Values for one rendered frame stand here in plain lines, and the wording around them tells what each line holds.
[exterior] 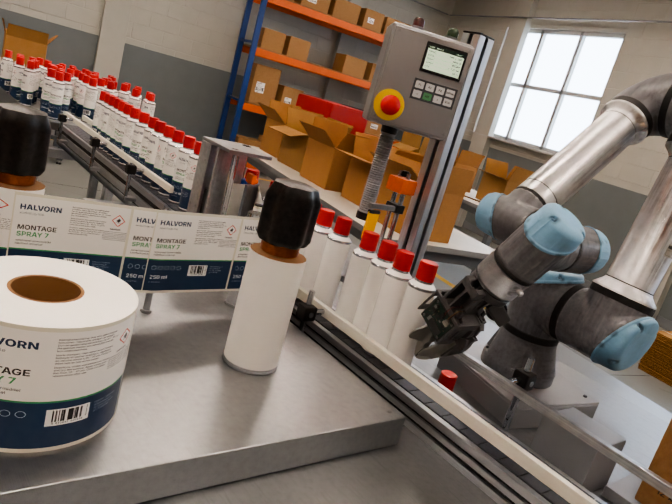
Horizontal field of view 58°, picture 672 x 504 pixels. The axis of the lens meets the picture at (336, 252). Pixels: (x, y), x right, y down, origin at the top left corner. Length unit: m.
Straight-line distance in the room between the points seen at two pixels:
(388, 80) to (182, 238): 0.49
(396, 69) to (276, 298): 0.53
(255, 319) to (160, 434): 0.23
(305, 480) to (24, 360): 0.39
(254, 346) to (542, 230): 0.45
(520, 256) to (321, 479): 0.41
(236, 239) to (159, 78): 7.62
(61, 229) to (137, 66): 7.66
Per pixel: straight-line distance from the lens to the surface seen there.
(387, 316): 1.11
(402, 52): 1.22
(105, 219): 1.01
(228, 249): 1.11
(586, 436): 0.97
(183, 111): 8.80
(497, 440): 0.96
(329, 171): 3.52
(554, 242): 0.88
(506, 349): 1.26
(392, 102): 1.18
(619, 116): 1.22
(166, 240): 1.04
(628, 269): 1.18
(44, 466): 0.72
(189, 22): 8.73
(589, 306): 1.18
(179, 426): 0.80
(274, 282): 0.89
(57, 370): 0.69
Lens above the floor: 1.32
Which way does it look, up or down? 14 degrees down
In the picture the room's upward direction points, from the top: 16 degrees clockwise
